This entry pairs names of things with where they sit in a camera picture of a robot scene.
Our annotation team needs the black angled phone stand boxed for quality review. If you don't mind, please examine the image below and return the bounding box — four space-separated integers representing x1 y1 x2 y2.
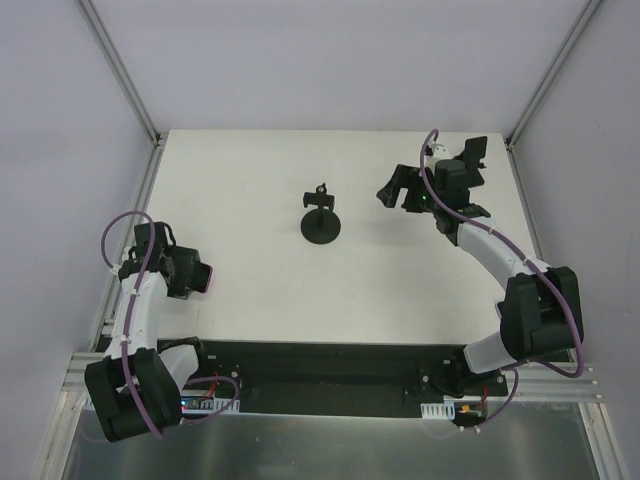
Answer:
459 136 488 187

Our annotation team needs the white slotted cable duct left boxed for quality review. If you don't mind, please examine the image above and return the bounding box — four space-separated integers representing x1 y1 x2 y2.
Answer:
181 396 240 416

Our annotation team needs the white slotted cable duct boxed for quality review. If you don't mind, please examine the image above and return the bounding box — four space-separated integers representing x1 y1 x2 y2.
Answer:
181 396 240 416
420 400 456 421

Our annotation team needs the right aluminium frame post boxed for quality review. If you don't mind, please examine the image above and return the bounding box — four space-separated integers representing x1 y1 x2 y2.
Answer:
505 0 607 151

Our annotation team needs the aluminium frame post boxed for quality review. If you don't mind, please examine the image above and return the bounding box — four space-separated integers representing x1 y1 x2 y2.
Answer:
75 0 162 146
505 0 607 151

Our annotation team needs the black round-base phone stand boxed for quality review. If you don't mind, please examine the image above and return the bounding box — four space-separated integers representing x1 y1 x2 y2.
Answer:
300 183 341 245

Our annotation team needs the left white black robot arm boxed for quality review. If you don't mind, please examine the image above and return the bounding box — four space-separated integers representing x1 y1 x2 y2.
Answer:
84 222 212 442

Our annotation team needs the left aluminium frame post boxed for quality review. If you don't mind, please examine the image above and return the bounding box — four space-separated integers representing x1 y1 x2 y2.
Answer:
75 0 162 146

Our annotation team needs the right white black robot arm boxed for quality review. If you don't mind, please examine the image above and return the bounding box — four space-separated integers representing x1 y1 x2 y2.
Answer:
376 159 584 398

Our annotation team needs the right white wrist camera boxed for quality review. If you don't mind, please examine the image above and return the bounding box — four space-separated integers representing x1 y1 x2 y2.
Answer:
430 143 461 162

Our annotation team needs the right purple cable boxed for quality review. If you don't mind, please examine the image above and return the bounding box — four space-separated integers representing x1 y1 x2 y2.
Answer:
420 128 586 435

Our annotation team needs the purple cable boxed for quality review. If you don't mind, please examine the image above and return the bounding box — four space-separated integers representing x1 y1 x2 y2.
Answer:
101 210 240 440
420 128 586 435

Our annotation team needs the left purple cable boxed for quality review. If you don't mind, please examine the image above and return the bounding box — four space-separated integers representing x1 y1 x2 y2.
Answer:
101 210 240 440

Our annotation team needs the purple black phone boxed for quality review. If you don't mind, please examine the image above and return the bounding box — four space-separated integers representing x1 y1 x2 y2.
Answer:
190 262 213 294

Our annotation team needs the white slotted cable duct right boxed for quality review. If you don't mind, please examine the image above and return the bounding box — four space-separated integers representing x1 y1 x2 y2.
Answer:
420 400 456 421

